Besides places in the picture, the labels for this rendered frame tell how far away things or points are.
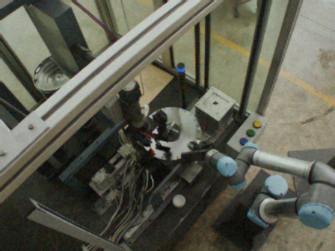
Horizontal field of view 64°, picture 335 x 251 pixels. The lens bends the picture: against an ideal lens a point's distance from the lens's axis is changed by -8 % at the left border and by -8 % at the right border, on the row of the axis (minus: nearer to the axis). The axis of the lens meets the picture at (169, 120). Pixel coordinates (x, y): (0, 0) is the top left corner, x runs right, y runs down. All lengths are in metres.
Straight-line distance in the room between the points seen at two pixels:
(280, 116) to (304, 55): 0.89
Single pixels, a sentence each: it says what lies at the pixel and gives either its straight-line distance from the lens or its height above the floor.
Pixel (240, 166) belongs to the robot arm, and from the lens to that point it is 1.31.
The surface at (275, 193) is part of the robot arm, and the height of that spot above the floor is 0.98.
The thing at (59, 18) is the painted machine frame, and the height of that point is 1.72.
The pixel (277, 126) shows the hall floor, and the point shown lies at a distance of 2.80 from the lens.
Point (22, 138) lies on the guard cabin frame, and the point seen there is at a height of 2.05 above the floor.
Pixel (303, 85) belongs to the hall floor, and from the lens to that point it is 3.16.
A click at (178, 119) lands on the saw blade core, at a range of 1.64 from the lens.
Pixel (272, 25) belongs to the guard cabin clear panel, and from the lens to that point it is 1.32.
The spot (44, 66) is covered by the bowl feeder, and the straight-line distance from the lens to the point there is 1.97.
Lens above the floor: 2.36
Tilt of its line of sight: 59 degrees down
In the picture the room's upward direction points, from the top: 10 degrees counter-clockwise
